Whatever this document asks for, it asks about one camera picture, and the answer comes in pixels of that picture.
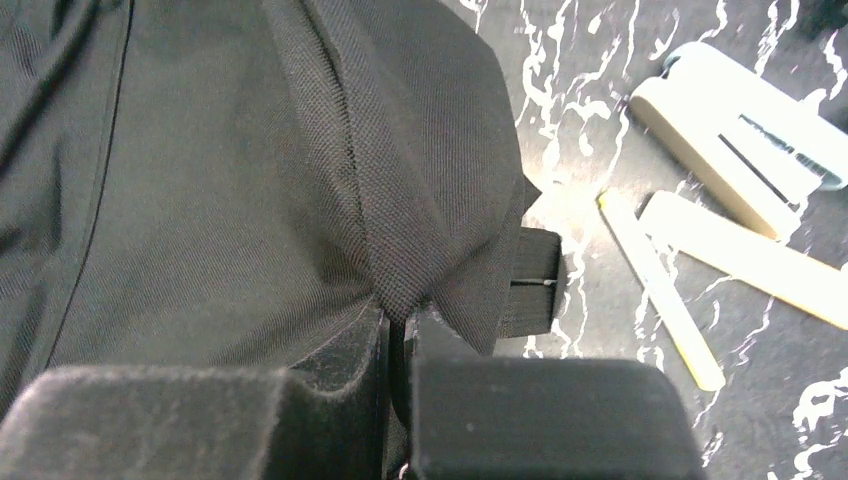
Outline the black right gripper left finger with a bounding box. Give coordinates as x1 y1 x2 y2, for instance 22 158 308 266
1 311 388 479

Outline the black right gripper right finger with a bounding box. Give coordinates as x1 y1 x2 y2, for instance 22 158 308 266
408 311 706 479

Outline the black backpack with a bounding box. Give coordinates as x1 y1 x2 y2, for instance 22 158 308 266
1 1 559 409

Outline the white yellow marker pen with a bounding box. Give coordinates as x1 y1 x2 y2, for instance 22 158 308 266
597 190 726 392

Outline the orange highlighter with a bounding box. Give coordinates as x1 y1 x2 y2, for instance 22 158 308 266
639 191 847 330

